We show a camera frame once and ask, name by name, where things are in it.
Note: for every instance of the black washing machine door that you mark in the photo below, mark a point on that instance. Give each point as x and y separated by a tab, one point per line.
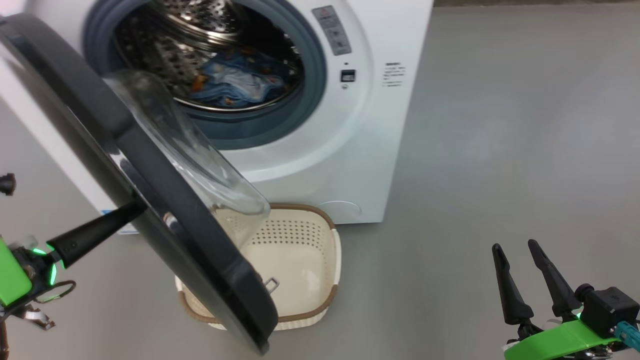
175	200

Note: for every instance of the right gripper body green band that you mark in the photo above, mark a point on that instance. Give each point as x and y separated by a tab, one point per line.
555	342

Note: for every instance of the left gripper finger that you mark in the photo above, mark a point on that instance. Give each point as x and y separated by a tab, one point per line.
90	235

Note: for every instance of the black door lock latch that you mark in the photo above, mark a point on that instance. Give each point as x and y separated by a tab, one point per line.
348	76

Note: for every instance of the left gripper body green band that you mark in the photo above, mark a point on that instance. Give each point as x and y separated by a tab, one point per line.
12	272

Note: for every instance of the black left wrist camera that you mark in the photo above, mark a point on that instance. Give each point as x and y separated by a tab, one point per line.
7	184

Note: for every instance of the blue cartoon garment white lining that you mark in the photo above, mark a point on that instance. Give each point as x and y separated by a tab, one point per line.
240	82

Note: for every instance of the round drain filter cover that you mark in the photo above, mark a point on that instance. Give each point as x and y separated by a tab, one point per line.
340	209

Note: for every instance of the grey rubber door gasket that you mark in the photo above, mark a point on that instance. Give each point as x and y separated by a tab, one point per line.
260	127

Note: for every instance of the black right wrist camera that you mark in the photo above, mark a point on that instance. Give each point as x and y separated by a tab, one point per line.
610	305

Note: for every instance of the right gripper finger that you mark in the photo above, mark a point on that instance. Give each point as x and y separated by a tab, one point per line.
512	300
560	295

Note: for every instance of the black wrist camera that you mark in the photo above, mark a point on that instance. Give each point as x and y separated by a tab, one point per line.
610	305
7	184

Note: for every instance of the white front-load washing machine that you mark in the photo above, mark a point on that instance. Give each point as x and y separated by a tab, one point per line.
350	150

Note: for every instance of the stainless steel perforated drum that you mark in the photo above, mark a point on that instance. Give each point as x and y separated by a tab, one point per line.
170	55

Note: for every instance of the cream laundry basket brown rim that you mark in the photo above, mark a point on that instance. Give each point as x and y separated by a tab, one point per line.
300	260

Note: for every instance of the grey warning sticker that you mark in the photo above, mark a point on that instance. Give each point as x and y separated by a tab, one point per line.
332	30

